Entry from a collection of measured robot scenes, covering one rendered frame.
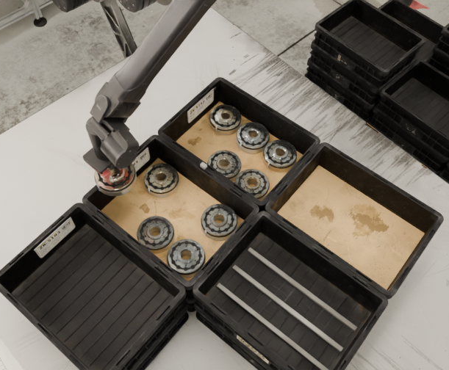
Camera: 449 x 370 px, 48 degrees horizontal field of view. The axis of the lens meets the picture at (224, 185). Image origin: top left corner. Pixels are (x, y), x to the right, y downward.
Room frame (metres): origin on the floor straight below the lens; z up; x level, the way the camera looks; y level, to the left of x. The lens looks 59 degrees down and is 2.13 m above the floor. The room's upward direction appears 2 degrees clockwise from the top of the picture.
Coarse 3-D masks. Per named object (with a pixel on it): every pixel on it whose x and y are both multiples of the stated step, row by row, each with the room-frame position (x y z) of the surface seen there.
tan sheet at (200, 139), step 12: (204, 120) 1.02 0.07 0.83; (192, 132) 0.97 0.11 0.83; (204, 132) 0.97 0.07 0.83; (180, 144) 0.92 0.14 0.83; (192, 144) 0.93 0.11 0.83; (204, 144) 0.93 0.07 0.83; (216, 144) 0.93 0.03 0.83; (228, 144) 0.93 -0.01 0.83; (204, 156) 0.88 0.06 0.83; (240, 156) 0.88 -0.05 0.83; (252, 156) 0.89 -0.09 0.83; (300, 156) 0.89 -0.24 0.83; (252, 168) 0.84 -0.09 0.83; (264, 168) 0.84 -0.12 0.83; (276, 180) 0.80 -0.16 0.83
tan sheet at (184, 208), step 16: (160, 160) 0.86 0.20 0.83; (128, 192) 0.74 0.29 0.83; (144, 192) 0.74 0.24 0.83; (176, 192) 0.75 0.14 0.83; (192, 192) 0.75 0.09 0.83; (112, 208) 0.69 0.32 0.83; (128, 208) 0.69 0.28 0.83; (144, 208) 0.69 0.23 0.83; (160, 208) 0.69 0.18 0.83; (176, 208) 0.69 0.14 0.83; (192, 208) 0.69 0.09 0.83; (128, 224) 0.64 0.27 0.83; (176, 224) 0.64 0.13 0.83; (192, 224) 0.64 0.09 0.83; (176, 240) 0.59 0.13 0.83; (208, 240) 0.59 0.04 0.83; (224, 240) 0.60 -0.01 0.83; (160, 256) 0.54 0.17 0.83; (208, 256) 0.55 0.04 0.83
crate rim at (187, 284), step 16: (144, 144) 0.85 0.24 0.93; (192, 160) 0.80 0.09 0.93; (112, 176) 0.74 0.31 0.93; (208, 176) 0.75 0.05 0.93; (96, 208) 0.63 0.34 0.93; (256, 208) 0.65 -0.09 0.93; (112, 224) 0.59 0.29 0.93; (240, 224) 0.60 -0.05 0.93; (128, 240) 0.54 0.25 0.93; (176, 272) 0.46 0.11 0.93; (192, 288) 0.42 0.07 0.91
